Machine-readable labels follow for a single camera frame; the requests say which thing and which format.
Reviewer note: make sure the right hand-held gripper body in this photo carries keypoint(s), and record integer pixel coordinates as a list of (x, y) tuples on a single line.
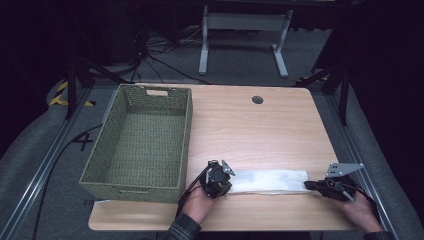
[(336, 186)]

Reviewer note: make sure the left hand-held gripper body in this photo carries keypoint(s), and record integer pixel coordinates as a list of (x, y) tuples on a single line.
[(216, 181)]

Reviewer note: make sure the white cloth with brown patches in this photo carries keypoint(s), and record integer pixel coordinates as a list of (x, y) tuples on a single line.
[(270, 181)]

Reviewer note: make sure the person's left hand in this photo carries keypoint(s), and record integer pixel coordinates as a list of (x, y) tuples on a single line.
[(198, 205)]

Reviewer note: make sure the person's right hand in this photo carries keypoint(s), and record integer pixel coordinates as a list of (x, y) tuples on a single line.
[(361, 211)]

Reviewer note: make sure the green woven basket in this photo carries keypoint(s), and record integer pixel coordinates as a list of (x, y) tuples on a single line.
[(146, 146)]

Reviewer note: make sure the dark round table grommet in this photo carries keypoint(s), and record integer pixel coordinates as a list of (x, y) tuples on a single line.
[(257, 99)]

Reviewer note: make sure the black tripod stand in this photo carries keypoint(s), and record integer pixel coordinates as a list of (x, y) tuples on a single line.
[(75, 83), (340, 86)]

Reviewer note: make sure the yellow and black floor tape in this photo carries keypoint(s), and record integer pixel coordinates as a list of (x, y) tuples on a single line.
[(60, 98)]

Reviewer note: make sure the metal floor rail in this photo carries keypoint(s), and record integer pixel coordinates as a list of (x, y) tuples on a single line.
[(36, 180), (360, 146)]

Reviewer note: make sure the grey metal desk frame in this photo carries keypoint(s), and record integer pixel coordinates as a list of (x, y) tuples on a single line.
[(245, 21)]

